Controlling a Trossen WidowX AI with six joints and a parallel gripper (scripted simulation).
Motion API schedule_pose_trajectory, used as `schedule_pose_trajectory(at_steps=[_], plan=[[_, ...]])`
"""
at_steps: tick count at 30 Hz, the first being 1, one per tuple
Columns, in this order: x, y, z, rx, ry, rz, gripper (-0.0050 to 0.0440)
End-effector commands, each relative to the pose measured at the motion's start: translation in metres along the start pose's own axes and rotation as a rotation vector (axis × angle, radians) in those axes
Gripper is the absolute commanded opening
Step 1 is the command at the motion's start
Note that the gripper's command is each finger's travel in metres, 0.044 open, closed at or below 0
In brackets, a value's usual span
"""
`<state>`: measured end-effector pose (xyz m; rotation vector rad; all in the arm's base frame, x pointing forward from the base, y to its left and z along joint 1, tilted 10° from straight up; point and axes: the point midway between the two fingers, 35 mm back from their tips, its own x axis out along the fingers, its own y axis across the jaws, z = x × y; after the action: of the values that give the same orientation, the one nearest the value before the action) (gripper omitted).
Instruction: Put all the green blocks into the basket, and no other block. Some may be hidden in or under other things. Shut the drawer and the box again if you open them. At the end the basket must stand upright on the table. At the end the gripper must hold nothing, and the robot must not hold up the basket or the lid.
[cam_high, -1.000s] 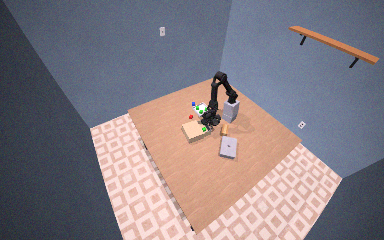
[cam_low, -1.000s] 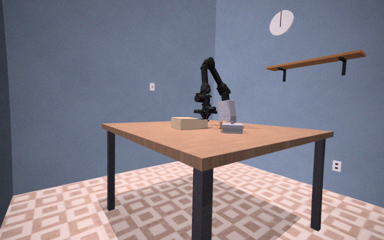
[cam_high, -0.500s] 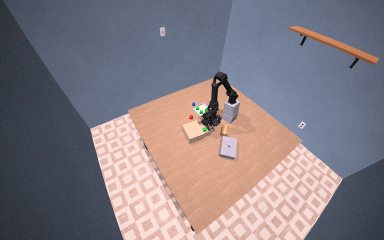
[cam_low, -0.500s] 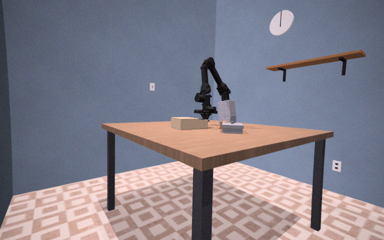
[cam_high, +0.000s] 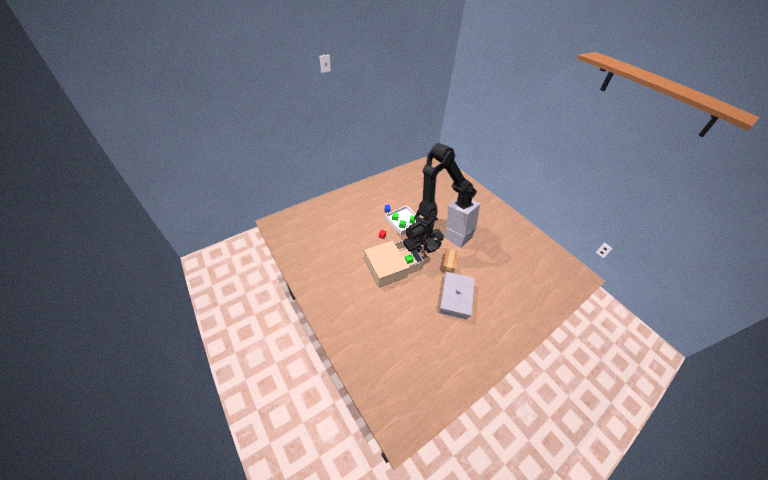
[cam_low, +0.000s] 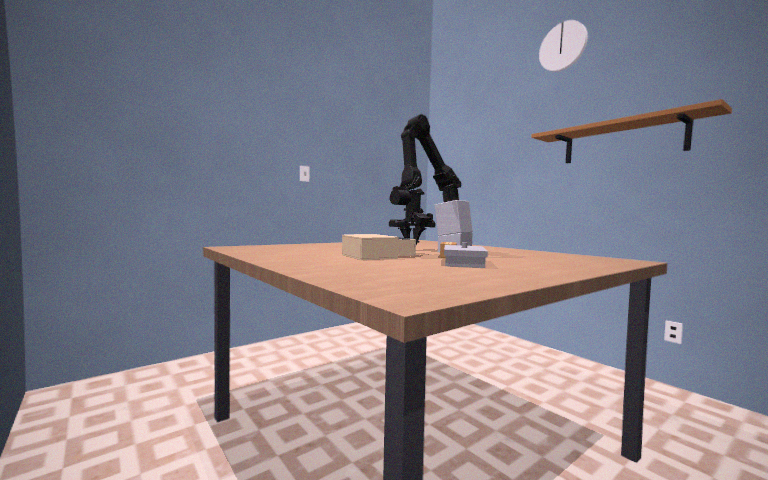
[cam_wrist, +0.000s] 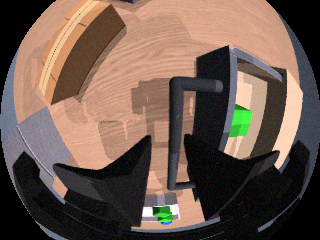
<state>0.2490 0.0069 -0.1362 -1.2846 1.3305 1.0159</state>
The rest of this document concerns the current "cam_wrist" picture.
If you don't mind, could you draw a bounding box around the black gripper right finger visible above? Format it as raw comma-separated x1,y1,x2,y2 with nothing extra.
184,134,280,221

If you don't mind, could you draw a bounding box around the green block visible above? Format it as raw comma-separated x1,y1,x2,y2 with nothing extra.
229,104,252,137
158,212,173,222
152,206,171,217

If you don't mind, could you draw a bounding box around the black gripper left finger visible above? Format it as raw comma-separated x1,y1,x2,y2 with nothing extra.
52,135,152,227

